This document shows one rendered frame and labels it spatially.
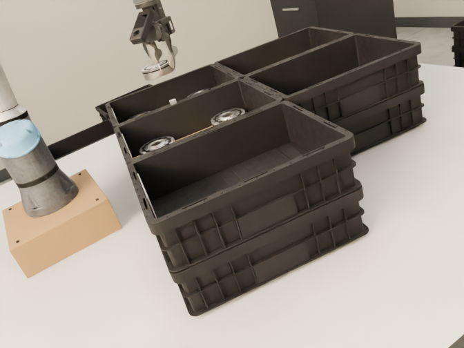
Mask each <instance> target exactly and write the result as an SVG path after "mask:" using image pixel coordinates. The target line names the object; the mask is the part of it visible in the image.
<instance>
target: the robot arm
mask: <svg viewBox="0 0 464 348"><path fill-rule="evenodd" d="M133 3H134V4H136V5H135V7H136V9H137V10H138V9H142V11H143V12H139V13H138V16H137V19H136V21H135V25H134V27H133V30H132V33H131V35H130V39H129V40H130V42H131V43H132V44H133V45H135V44H142V45H143V47H144V50H145V51H146V54H147V55H148V57H150V59H151V61H152V62H153V63H154V64H157V63H159V62H160V61H159V60H160V57H161V56H162V50H163V51H164V53H165V55H166V58H167V60H168V64H169V66H170V67H171V68H172V69H174V68H175V56H176V54H177V53H178V49H177V47H176V46H172V45H171V37H170V35H171V34H173V33H174V32H175V28H174V25H173V22H172V19H171V16H167V17H166V15H165V13H164V9H163V7H162V3H161V1H160V0H133ZM169 21H171V24H172V27H173V29H172V30H171V26H170V23H169ZM155 41H158V42H161V41H162V44H161V46H160V48H161V49H162V50H161V49H159V48H157V45H156V43H155ZM157 61H158V62H157ZM0 160H1V161H2V163H3V165H4V166H5V168H6V169H7V171H8V172H9V174H10V176H11V177H12V179H13V180H14V182H15V183H16V185H17V186H18V188H19V192H20V195H21V201H22V204H23V209H24V211H25V212H26V213H27V215H28V216H29V217H32V218H39V217H43V216H45V215H49V214H51V213H54V212H56V211H58V210H59V209H62V208H63V207H65V206H66V205H67V204H69V203H70V202H71V201H72V200H73V199H74V198H75V197H76V196H77V194H78V191H79V189H78V187H77V185H76V184H75V182H74V181H73V180H72V179H71V178H70V177H68V176H67V175H66V174H65V173H64V172H63V171H62V170H61V169H60V168H59V167H58V165H57V163H56V161H55V159H54V157H53V156H52V154H51V152H50V151H49V149H48V147H47V146H46V143H45V141H44V140H43V138H42V136H41V134H40V132H39V129H38V128H37V127H36V126H35V125H34V124H33V122H32V120H31V118H30V116H29V114H28V111H27V109H26V108H25V107H23V106H20V105H18V103H17V100H16V98H15V95H14V93H13V91H12V89H11V87H10V84H9V82H8V79H7V77H6V74H5V73H4V70H3V68H2V66H1V63H0Z"/></svg>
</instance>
